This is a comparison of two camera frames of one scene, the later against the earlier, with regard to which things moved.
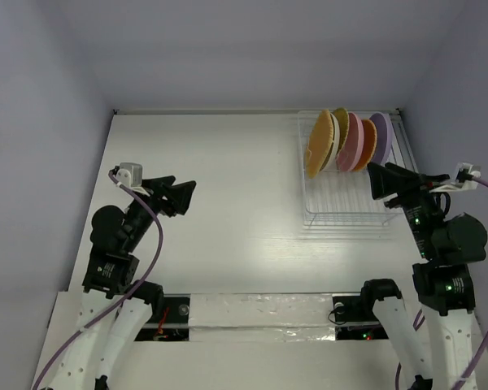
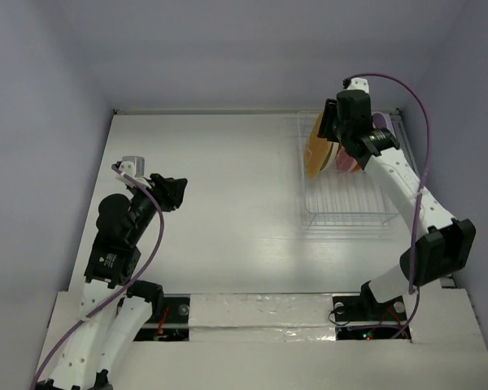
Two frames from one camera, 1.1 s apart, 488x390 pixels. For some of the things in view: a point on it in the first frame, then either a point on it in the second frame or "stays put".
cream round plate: [336, 143] stays put
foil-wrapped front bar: [261, 317] stays put
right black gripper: [407, 189] to [330, 120]
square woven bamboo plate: [320, 144] stays put
